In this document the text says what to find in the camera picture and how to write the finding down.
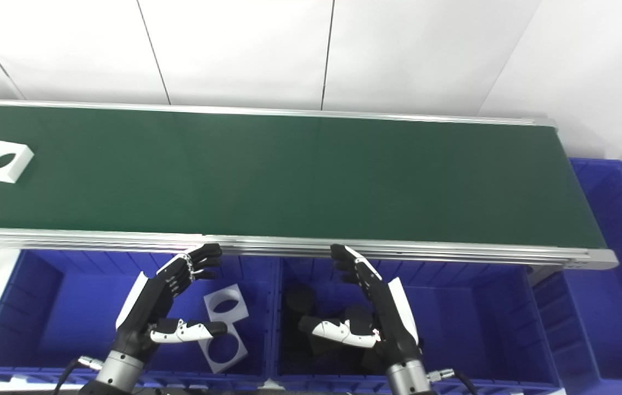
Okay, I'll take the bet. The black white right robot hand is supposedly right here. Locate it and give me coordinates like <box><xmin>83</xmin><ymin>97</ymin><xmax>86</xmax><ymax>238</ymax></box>
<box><xmin>297</xmin><ymin>244</ymin><xmax>422</xmax><ymax>369</ymax></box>

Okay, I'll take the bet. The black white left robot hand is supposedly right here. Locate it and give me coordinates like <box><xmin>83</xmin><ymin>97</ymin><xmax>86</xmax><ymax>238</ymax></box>
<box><xmin>112</xmin><ymin>243</ymin><xmax>229</xmax><ymax>364</ymax></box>

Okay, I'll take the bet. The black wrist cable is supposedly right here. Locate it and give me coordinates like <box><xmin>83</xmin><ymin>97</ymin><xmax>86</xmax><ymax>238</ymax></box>
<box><xmin>53</xmin><ymin>355</ymin><xmax>104</xmax><ymax>395</ymax></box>
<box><xmin>427</xmin><ymin>369</ymin><xmax>479</xmax><ymax>395</ymax></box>

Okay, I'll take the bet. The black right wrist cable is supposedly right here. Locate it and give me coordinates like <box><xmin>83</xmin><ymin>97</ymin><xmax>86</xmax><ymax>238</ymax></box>
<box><xmin>427</xmin><ymin>369</ymin><xmax>479</xmax><ymax>395</ymax></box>

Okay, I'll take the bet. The white square part round hole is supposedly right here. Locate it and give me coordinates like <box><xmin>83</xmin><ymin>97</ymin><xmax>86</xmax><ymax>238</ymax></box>
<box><xmin>203</xmin><ymin>284</ymin><xmax>249</xmax><ymax>323</ymax></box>
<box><xmin>0</xmin><ymin>139</ymin><xmax>35</xmax><ymax>184</ymax></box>
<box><xmin>198</xmin><ymin>324</ymin><xmax>248</xmax><ymax>374</ymax></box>

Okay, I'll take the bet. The blue bin with black parts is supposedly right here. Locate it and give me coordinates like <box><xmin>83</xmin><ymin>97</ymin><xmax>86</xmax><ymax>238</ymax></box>
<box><xmin>270</xmin><ymin>258</ymin><xmax>561</xmax><ymax>393</ymax></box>

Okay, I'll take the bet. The green conveyor belt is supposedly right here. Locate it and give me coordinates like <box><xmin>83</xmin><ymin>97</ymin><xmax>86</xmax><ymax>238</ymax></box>
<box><xmin>0</xmin><ymin>104</ymin><xmax>608</xmax><ymax>249</ymax></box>
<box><xmin>0</xmin><ymin>99</ymin><xmax>619</xmax><ymax>270</ymax></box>

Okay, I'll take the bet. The black block part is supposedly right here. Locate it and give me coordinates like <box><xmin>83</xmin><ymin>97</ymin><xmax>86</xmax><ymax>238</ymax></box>
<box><xmin>344</xmin><ymin>304</ymin><xmax>377</xmax><ymax>335</ymax></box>

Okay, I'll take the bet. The blue bin with white parts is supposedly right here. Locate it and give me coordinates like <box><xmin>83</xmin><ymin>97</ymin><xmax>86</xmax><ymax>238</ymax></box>
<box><xmin>0</xmin><ymin>250</ymin><xmax>278</xmax><ymax>385</ymax></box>

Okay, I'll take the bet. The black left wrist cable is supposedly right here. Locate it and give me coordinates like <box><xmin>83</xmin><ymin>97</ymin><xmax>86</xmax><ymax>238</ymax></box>
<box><xmin>53</xmin><ymin>355</ymin><xmax>104</xmax><ymax>395</ymax></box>

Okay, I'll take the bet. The empty blue plastic bin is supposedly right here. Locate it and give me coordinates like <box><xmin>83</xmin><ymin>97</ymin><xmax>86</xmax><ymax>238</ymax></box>
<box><xmin>533</xmin><ymin>158</ymin><xmax>622</xmax><ymax>395</ymax></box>

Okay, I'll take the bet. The black round part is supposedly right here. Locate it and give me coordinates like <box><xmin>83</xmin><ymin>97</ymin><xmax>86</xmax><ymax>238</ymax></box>
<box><xmin>284</xmin><ymin>285</ymin><xmax>317</xmax><ymax>316</ymax></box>

